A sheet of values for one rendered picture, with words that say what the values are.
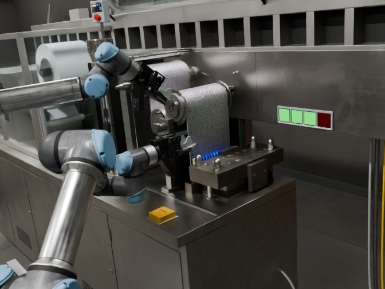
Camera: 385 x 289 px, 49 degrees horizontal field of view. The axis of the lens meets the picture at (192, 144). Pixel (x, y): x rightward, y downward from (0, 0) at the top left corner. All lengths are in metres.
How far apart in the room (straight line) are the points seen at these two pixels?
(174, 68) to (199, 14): 0.28
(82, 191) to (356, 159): 3.07
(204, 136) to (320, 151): 2.44
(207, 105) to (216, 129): 0.12
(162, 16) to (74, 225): 1.39
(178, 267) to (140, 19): 1.39
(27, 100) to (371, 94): 1.12
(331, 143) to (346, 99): 2.42
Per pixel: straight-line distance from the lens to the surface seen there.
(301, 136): 4.17
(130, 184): 1.55
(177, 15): 2.15
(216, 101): 1.79
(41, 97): 1.40
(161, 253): 1.61
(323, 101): 1.65
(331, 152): 4.03
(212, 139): 1.80
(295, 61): 1.69
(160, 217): 1.52
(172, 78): 1.93
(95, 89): 1.36
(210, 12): 1.98
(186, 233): 1.45
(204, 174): 1.62
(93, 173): 1.17
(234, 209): 1.59
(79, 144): 1.19
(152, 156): 1.56
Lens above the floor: 1.57
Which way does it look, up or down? 16 degrees down
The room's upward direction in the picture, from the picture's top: 5 degrees counter-clockwise
